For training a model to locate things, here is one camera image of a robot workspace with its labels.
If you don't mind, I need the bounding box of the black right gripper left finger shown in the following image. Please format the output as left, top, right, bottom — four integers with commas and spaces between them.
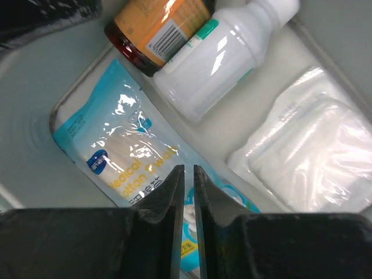
1, 165, 185, 278

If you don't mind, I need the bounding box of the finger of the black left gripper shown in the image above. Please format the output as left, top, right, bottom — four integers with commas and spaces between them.
1, 0, 102, 51

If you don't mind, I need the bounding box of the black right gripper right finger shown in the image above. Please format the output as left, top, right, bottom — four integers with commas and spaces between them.
194, 166, 371, 278

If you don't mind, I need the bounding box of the white gauze packet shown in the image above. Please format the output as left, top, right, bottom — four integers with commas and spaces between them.
228, 67, 371, 213

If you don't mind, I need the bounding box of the amber medicine bottle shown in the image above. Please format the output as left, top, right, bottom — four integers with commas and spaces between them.
104, 0, 216, 77

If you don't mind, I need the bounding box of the white plastic bottle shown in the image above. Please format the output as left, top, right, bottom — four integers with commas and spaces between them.
153, 1, 301, 122

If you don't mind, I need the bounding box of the mint green medicine case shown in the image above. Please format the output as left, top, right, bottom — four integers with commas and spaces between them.
1, 1, 371, 214

